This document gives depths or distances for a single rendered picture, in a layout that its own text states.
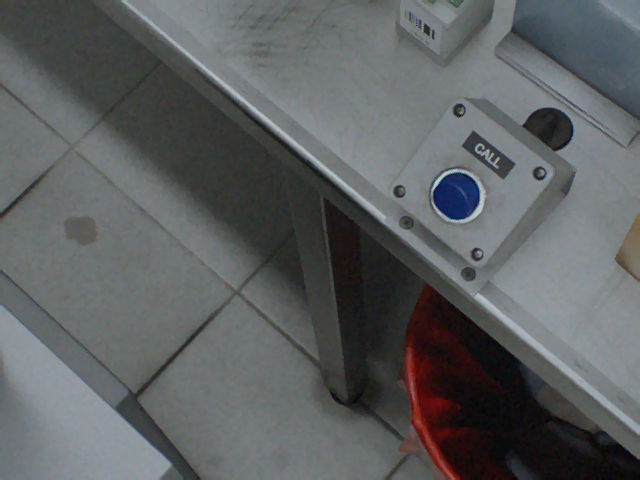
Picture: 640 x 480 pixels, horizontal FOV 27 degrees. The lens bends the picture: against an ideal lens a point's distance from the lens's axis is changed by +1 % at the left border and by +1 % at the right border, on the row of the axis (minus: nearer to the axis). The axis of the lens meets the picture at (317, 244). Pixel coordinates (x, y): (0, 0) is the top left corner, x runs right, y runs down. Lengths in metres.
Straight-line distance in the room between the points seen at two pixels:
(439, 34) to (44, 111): 1.10
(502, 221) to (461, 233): 0.02
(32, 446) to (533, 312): 0.29
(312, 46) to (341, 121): 0.05
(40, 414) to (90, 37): 1.18
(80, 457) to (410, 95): 0.29
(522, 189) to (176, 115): 1.12
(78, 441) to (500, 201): 0.26
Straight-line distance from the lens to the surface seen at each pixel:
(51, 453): 0.74
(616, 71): 0.80
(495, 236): 0.74
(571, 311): 0.79
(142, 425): 0.85
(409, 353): 1.22
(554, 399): 1.45
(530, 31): 0.83
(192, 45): 0.86
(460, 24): 0.81
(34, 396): 0.75
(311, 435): 1.66
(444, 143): 0.74
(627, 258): 0.79
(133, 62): 1.85
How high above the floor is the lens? 1.63
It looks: 71 degrees down
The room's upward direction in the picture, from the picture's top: 8 degrees counter-clockwise
